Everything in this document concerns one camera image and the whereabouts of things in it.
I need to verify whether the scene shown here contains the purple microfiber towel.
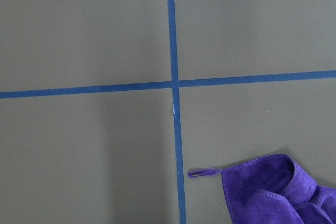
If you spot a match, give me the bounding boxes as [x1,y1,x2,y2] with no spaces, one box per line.
[187,154,335,223]

